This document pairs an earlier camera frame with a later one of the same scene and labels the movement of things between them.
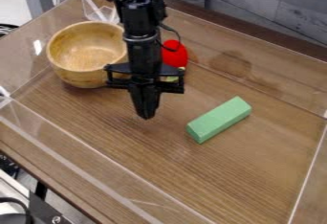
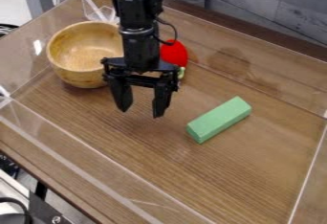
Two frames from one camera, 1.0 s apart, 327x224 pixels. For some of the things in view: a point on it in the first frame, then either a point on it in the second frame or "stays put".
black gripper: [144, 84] to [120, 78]
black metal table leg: [41, 190] stays put
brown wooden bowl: [81, 48] stays put
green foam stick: [219, 119] stays put
